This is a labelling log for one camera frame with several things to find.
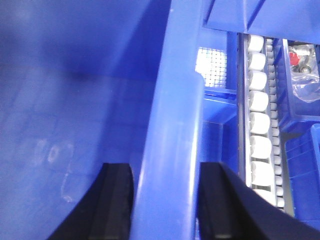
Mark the blue bin right rack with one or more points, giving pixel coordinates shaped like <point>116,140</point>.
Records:
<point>295,20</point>

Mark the blue bin with parts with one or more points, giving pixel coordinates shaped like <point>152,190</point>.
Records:
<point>297,68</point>

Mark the middle white roller track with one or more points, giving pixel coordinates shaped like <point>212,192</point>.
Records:
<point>261,160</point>

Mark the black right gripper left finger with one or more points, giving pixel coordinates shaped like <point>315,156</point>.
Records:
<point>104,212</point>

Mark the blue plastic bin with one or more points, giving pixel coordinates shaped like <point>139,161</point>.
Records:
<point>89,82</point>

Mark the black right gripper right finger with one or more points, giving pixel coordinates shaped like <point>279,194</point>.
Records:
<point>229,210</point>

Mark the clear plastic parts bag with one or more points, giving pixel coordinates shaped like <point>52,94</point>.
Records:
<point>306,87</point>

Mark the blue bin lower shelf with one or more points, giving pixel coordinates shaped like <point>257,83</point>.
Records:
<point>303,162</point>

